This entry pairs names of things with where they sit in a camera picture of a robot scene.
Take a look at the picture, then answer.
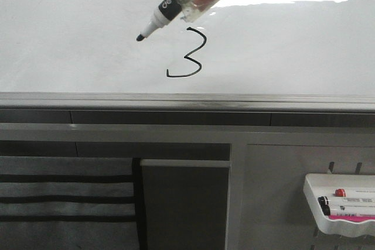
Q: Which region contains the white whiteboard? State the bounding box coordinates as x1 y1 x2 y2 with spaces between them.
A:
1 0 374 112

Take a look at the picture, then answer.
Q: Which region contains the red capped whiteboard marker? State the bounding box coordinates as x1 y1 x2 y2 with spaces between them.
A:
334 188 375 198

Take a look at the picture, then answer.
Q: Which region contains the dark grey panel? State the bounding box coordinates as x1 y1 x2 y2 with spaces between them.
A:
142 165 229 249

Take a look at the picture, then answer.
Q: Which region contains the left black tray hook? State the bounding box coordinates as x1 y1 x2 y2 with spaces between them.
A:
327 162 335 174

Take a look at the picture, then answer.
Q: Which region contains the black tray hook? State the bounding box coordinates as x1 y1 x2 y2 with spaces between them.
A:
354 162 363 174
327 162 335 174

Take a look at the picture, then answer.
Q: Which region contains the upper black capped marker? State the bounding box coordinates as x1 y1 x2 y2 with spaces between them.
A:
318 196 375 206

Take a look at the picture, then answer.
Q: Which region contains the black capped marker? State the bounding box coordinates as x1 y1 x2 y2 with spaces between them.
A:
321 205 375 216
318 196 375 206

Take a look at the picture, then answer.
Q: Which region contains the grey black striped cloth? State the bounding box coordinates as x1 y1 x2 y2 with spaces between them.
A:
1 156 147 249

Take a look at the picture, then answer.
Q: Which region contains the lower black capped marker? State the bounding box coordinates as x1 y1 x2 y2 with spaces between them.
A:
321 205 375 216

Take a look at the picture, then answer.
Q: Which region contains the right black tray hook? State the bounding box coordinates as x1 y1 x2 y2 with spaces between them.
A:
354 162 363 174

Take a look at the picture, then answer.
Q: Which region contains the white plastic marker tray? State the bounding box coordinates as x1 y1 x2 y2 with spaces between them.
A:
304 173 374 238

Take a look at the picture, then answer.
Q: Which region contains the pink eraser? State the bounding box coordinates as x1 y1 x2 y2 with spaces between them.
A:
328 215 375 222

